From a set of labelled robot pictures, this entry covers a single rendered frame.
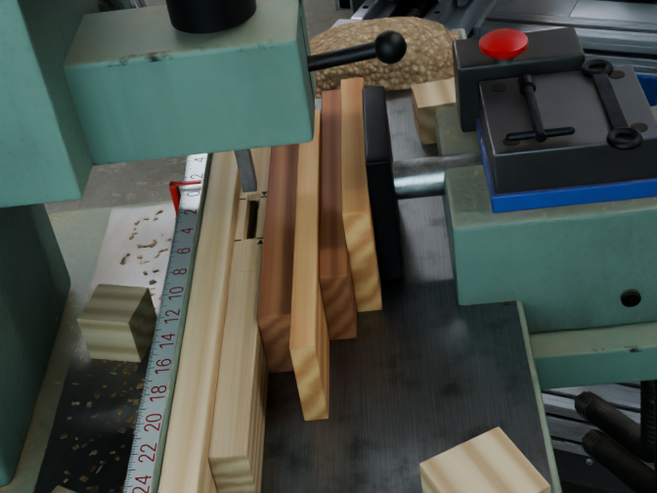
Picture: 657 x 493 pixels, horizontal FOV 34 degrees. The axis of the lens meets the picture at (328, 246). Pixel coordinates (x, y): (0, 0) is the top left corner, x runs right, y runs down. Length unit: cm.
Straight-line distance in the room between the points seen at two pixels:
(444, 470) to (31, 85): 30
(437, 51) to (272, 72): 30
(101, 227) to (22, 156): 35
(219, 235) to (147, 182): 186
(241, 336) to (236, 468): 9
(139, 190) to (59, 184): 187
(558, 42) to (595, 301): 17
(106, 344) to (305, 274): 25
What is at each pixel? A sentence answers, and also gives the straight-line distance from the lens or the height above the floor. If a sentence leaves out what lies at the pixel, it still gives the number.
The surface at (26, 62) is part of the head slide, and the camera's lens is 61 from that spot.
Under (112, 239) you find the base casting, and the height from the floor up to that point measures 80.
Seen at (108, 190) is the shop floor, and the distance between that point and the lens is 255.
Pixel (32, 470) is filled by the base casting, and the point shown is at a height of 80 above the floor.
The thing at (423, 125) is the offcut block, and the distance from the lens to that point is 81.
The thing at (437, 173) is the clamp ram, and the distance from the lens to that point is 69.
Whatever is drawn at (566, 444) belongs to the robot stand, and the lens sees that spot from 159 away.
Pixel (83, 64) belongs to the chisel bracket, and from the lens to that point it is 64.
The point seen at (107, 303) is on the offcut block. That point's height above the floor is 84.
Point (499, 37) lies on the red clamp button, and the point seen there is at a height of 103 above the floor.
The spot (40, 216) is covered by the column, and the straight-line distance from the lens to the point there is 86.
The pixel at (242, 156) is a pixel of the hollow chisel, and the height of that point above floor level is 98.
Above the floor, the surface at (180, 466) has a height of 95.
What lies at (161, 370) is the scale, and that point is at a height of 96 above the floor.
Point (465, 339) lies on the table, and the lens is 65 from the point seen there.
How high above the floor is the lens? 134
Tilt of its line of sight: 37 degrees down
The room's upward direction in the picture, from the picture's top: 9 degrees counter-clockwise
